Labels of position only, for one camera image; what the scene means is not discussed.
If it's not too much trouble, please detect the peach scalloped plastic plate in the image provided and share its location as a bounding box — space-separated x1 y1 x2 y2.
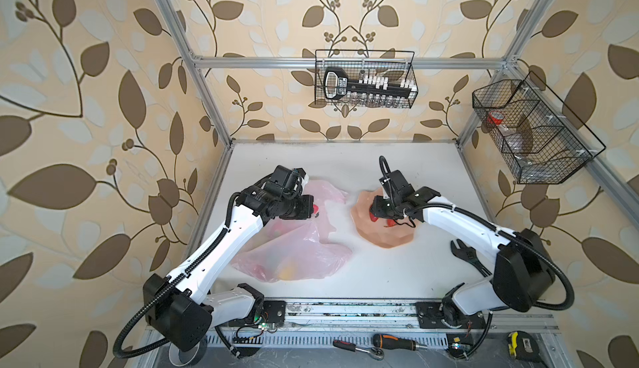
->
350 188 415 249

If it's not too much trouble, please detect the pink plastic bag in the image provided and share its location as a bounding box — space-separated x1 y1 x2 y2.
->
231 180 352 283

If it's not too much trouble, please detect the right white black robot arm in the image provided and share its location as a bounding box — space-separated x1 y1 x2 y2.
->
369 158 575 330

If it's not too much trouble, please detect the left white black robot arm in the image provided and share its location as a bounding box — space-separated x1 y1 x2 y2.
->
112 166 314 359

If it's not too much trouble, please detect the black adjustable wrench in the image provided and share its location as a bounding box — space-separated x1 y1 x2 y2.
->
449 240 492 277

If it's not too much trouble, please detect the clear bottle red cap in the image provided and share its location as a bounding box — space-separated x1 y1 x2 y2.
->
487 110 521 142

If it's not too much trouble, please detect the black socket holder tool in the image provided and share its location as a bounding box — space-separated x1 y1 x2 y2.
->
319 67 418 102

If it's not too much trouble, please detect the orange black screwdriver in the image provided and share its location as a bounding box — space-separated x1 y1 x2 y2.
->
372 333 428 351

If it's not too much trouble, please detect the red black ratchet wrench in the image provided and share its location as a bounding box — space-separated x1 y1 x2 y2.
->
332 340 384 361

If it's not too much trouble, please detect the yellow black tape measure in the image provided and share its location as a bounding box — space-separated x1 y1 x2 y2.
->
507 331 541 363

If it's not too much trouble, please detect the black tape roll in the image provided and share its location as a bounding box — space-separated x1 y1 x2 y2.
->
168 338 207 367

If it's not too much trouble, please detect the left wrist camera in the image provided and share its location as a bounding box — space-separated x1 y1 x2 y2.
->
270 165 307 191

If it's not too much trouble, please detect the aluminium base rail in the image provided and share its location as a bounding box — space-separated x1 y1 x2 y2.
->
204 298 559 349

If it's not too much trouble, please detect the black wire basket centre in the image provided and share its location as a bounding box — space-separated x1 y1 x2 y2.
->
314 48 419 109

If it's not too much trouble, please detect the black wire basket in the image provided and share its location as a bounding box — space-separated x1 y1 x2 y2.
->
314 48 419 109
472 72 606 185

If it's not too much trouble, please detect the black wire basket right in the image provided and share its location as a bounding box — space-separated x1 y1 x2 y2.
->
472 72 606 185

